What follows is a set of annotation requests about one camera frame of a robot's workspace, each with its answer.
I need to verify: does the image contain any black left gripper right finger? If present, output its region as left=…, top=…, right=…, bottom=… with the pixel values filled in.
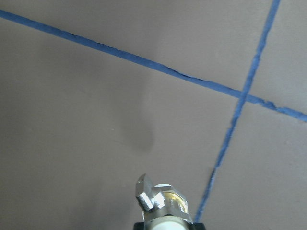
left=192, top=223, right=205, bottom=230

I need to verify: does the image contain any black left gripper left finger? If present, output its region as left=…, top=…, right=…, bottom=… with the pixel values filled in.
left=133, top=222, right=145, bottom=230

